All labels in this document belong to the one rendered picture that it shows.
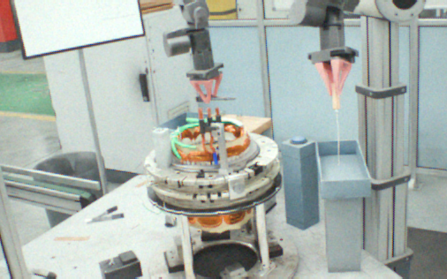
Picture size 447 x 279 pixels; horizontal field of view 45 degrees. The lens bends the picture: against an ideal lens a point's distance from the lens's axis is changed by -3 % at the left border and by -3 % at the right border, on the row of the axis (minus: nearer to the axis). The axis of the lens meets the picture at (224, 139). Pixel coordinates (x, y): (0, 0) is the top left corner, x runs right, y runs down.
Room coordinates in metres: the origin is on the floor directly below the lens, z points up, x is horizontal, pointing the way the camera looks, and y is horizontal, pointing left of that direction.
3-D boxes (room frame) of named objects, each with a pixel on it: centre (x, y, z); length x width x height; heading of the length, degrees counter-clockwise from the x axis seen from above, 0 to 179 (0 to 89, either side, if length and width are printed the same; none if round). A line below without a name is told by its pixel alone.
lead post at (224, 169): (1.11, 0.00, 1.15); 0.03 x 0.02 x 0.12; 52
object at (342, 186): (1.20, -0.27, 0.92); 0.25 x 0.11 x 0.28; 172
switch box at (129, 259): (1.23, 0.30, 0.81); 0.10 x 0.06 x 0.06; 115
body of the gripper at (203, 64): (1.51, 0.03, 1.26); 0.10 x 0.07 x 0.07; 146
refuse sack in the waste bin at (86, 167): (2.69, 0.83, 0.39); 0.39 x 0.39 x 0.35
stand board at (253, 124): (1.53, -0.01, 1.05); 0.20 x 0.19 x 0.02; 55
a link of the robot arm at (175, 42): (1.49, 0.07, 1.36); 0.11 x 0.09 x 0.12; 111
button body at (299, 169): (1.42, -0.20, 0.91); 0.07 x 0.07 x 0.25; 38
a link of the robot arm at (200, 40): (1.51, 0.04, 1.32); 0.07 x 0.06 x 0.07; 111
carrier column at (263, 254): (1.16, -0.07, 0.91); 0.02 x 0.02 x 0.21
